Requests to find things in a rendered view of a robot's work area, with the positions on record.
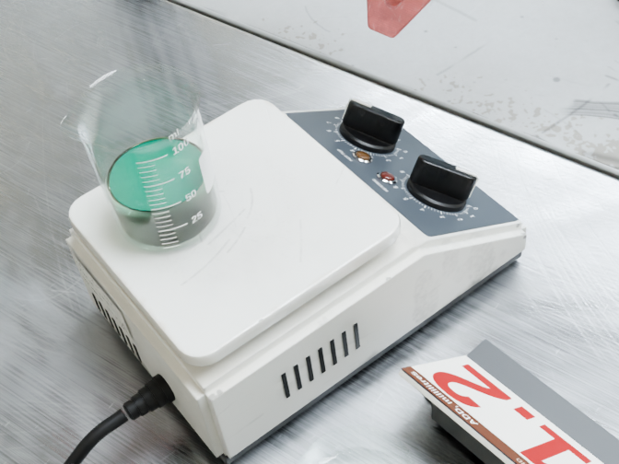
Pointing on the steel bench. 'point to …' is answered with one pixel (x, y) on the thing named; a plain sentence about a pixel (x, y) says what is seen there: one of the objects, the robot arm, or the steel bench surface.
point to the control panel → (401, 155)
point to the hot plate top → (248, 237)
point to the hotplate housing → (303, 332)
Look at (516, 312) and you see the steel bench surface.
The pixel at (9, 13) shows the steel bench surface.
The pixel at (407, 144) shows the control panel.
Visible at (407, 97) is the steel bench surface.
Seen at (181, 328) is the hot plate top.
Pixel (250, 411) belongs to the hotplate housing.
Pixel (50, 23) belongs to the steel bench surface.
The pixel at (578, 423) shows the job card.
